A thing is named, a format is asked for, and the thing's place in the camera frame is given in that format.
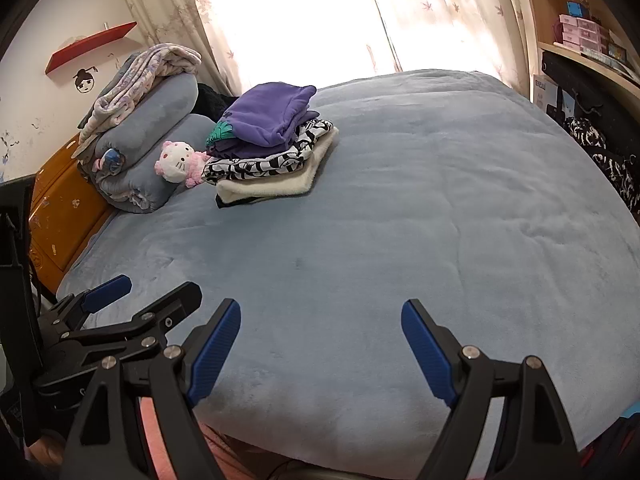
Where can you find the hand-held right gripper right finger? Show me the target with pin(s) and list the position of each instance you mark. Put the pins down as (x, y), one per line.
(427, 350)

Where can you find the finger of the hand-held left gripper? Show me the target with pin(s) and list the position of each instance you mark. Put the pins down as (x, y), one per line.
(175, 305)
(107, 290)

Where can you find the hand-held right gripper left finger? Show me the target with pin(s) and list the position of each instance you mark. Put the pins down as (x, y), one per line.
(215, 355)

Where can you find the purple hoodie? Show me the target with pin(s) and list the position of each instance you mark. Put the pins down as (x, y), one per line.
(270, 115)

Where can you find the orange wooden headboard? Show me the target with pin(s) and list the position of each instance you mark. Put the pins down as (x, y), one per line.
(65, 210)

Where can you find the small blue plush toy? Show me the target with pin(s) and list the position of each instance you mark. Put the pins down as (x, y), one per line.
(109, 159)

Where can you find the white and pink plush toy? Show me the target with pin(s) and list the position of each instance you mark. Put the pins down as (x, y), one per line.
(175, 162)

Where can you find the white fluffy garment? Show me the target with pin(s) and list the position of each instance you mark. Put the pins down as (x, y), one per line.
(280, 185)

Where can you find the black and white printed garment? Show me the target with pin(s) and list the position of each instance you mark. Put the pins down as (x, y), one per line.
(280, 160)

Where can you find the dark fluffy cloth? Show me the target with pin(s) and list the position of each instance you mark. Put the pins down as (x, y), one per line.
(212, 100)

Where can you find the dark blue cloth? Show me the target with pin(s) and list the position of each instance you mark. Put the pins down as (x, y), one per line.
(615, 450)

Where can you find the floral folded quilt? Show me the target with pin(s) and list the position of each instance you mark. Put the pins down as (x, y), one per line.
(145, 67)

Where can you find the black and white patterned cloth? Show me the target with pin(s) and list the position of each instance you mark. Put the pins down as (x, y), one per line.
(610, 165)

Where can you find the white box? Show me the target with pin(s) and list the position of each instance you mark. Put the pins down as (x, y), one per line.
(544, 91)

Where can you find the floral sheer curtain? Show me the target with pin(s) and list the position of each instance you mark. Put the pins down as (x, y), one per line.
(175, 10)
(450, 10)

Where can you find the wooden bookshelf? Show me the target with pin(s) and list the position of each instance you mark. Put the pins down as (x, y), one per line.
(550, 35)

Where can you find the stack of pink boxes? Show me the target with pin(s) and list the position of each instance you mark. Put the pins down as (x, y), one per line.
(580, 30)

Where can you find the black wall sticker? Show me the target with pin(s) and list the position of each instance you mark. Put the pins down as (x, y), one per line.
(84, 81)

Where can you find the red wall shelf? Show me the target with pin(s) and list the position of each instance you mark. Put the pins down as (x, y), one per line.
(85, 47)

